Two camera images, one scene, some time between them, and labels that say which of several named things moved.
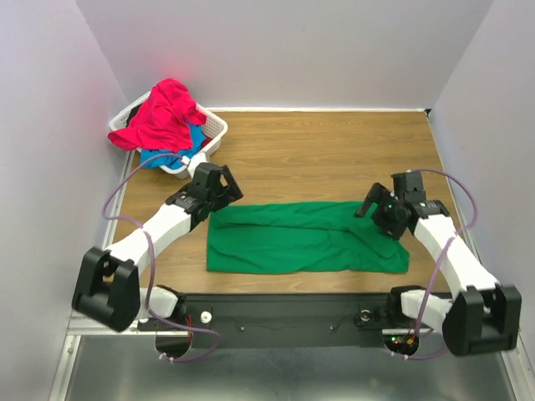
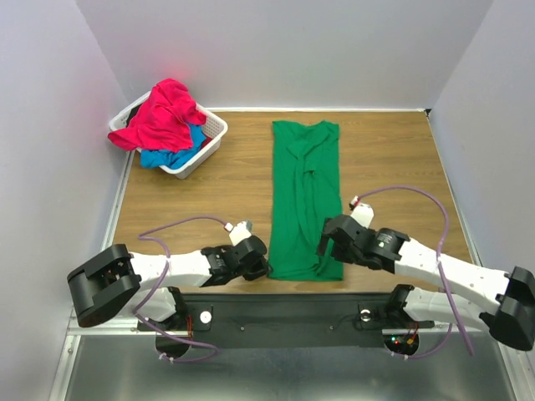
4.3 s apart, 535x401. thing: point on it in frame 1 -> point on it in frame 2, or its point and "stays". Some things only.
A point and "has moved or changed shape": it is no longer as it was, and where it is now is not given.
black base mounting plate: [278, 319] stays
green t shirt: [302, 237] has moved or changed shape
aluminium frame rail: [81, 324] stays
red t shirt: [164, 121] stays
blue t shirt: [198, 136] stays
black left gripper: [232, 191] -> [262, 269]
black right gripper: [377, 205] -> [337, 236]
